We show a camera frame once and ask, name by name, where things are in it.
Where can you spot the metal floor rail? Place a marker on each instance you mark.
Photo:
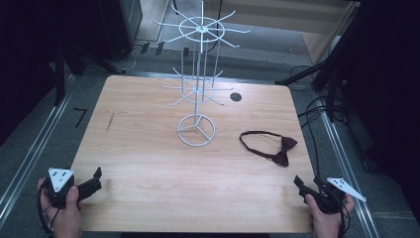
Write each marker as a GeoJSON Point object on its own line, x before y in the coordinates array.
{"type": "Point", "coordinates": [346, 172]}
{"type": "Point", "coordinates": [29, 158]}

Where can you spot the dark red bow tie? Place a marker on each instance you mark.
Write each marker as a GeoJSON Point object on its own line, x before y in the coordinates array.
{"type": "Point", "coordinates": [284, 148]}

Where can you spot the person's left hand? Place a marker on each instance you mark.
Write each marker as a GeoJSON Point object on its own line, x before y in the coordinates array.
{"type": "Point", "coordinates": [67, 218]}

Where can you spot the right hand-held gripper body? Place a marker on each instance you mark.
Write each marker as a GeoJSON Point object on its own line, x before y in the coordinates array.
{"type": "Point", "coordinates": [330, 198]}

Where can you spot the black plug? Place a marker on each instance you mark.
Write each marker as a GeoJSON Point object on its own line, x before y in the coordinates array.
{"type": "Point", "coordinates": [159, 48]}
{"type": "Point", "coordinates": [145, 48]}
{"type": "Point", "coordinates": [185, 52]}

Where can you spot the person's right hand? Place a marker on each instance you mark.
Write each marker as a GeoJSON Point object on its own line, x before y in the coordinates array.
{"type": "Point", "coordinates": [325, 221]}

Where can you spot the black tape floor mark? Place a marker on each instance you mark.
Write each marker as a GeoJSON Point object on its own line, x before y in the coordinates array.
{"type": "Point", "coordinates": [80, 117]}

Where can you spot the black metal stand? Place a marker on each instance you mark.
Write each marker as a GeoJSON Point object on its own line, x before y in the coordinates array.
{"type": "Point", "coordinates": [330, 82]}
{"type": "Point", "coordinates": [60, 76]}

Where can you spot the black round table grommet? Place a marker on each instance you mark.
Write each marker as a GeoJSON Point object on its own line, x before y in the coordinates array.
{"type": "Point", "coordinates": [235, 97]}

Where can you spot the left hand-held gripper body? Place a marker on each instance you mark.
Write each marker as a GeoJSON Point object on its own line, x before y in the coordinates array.
{"type": "Point", "coordinates": [59, 180]}

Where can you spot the dark cabinet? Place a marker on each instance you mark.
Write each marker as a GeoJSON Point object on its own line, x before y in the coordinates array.
{"type": "Point", "coordinates": [122, 26]}

